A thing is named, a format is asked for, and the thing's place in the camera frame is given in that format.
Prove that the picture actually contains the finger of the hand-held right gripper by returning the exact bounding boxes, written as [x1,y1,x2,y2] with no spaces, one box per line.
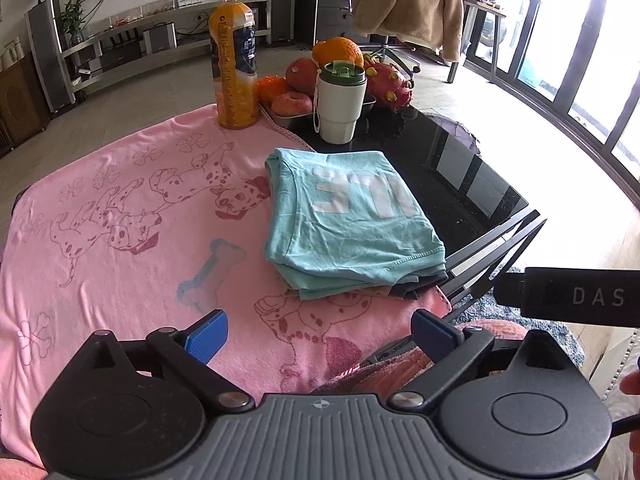
[494,271,526,307]

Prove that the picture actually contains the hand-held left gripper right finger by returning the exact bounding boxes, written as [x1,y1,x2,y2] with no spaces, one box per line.
[387,309,581,411]

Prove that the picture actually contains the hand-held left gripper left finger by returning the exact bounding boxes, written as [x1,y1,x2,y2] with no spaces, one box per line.
[82,310,256,409]

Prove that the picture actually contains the teal t-shirt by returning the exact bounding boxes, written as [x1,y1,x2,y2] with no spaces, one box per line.
[264,147,447,302]

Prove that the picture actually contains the person's right hand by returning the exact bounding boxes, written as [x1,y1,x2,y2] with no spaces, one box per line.
[620,374,640,456]

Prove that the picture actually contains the black dining chair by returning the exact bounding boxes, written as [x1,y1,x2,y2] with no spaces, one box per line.
[439,207,549,312]

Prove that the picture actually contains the pink fuzzy garment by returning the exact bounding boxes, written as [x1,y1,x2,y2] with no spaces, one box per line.
[309,319,527,397]

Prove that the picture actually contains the blue-grey rug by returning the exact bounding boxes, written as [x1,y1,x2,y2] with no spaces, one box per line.
[449,280,587,377]

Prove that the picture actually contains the white cushioned seat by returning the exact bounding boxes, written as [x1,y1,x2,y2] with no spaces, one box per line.
[601,327,640,407]

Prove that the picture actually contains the pink dog-print blanket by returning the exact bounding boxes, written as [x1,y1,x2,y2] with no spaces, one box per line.
[0,102,453,467]

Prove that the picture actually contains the metal fruit tray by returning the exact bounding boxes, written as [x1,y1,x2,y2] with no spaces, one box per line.
[259,92,377,134]

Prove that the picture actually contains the pink dragon fruits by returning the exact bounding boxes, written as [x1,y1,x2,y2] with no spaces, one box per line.
[362,54,416,112]

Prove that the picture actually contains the white cup with green lid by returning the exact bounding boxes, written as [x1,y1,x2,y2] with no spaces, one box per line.
[313,59,369,145]

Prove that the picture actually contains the glass sliding doors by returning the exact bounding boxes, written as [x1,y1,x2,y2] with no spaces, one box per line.
[465,0,640,182]

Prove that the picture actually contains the pinkish apple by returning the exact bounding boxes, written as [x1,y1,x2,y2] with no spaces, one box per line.
[270,90,314,116]

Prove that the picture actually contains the small oranges in net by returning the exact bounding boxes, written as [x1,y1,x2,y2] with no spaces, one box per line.
[257,75,289,106]

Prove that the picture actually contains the office chair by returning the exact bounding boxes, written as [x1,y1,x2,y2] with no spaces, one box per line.
[359,34,422,74]

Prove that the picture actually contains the orange juice bottle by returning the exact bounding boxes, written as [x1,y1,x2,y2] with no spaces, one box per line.
[208,0,261,131]

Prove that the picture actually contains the red apple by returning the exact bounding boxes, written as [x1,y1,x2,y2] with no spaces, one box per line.
[285,57,321,94]

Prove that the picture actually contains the small side table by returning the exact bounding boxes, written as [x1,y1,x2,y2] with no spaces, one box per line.
[447,0,509,84]

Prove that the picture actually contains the black amplifier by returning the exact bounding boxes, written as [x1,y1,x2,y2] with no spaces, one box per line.
[99,42,144,72]

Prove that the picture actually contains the beige fluffy coat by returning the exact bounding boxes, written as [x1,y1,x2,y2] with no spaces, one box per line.
[352,0,466,64]

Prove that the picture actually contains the brown wooden cabinet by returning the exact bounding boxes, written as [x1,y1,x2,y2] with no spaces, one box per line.
[0,55,51,157]

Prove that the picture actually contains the small silver speaker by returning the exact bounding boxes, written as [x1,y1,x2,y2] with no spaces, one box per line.
[143,22,177,55]

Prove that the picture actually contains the metal TV stand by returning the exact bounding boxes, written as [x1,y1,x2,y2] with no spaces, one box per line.
[60,0,274,94]

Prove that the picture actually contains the tall grey speaker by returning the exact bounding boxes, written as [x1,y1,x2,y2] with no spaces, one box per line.
[25,0,77,114]
[259,0,297,44]

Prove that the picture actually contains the black cabinet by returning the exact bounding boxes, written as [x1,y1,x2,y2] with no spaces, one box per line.
[295,0,359,47]

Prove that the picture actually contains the green potted plant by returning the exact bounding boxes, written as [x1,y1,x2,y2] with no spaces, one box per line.
[60,0,86,49]

